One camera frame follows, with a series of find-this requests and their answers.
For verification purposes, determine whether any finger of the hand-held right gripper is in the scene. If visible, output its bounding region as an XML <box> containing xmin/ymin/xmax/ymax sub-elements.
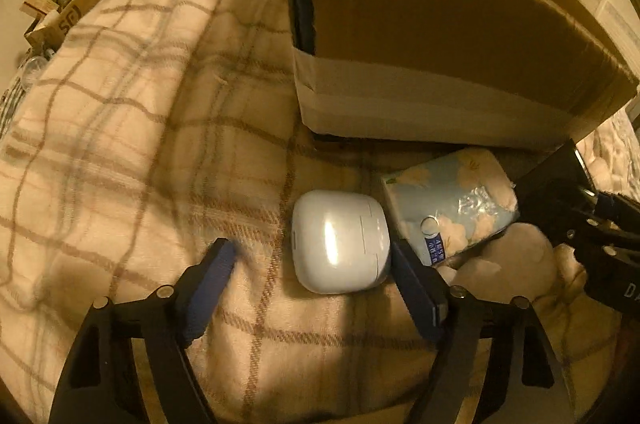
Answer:
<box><xmin>515</xmin><ymin>138</ymin><xmax>598</xmax><ymax>242</ymax></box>
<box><xmin>569</xmin><ymin>191</ymin><xmax>640</xmax><ymax>257</ymax></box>

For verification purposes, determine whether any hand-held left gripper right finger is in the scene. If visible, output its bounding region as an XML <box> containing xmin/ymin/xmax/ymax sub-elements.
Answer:
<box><xmin>391</xmin><ymin>240</ymin><xmax>576</xmax><ymax>424</ymax></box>

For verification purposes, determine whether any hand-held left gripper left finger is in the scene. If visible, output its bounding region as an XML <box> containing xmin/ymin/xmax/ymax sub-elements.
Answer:
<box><xmin>47</xmin><ymin>238</ymin><xmax>240</xmax><ymax>424</ymax></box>

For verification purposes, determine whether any white earbuds case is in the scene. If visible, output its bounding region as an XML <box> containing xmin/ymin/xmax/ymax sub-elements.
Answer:
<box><xmin>291</xmin><ymin>189</ymin><xmax>392</xmax><ymax>295</ymax></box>

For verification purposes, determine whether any blue floral tissue packet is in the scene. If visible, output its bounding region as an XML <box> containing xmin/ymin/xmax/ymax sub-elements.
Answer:
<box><xmin>381</xmin><ymin>148</ymin><xmax>521</xmax><ymax>267</ymax></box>

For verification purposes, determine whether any large cardboard box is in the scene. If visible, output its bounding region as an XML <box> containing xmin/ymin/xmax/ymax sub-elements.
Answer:
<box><xmin>280</xmin><ymin>0</ymin><xmax>640</xmax><ymax>153</ymax></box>

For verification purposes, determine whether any white fluffy bedding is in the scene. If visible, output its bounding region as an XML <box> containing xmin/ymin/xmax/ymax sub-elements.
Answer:
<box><xmin>575</xmin><ymin>111</ymin><xmax>640</xmax><ymax>205</ymax></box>

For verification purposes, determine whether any cream plush toy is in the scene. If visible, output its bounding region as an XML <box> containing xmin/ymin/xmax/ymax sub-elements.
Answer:
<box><xmin>436</xmin><ymin>222</ymin><xmax>562</xmax><ymax>302</ymax></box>

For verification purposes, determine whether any beige plaid blanket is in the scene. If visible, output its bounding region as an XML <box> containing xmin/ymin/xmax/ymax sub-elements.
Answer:
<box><xmin>0</xmin><ymin>0</ymin><xmax>626</xmax><ymax>424</ymax></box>

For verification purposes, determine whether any clear glass item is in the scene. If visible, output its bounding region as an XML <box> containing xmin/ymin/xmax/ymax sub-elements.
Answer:
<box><xmin>19</xmin><ymin>52</ymin><xmax>52</xmax><ymax>85</ymax></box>

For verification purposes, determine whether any small cardboard box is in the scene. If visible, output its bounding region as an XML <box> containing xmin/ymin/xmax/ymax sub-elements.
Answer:
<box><xmin>24</xmin><ymin>0</ymin><xmax>129</xmax><ymax>50</ymax></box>

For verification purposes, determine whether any wooden block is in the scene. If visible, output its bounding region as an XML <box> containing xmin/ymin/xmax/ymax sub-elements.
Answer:
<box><xmin>20</xmin><ymin>0</ymin><xmax>62</xmax><ymax>23</ymax></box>

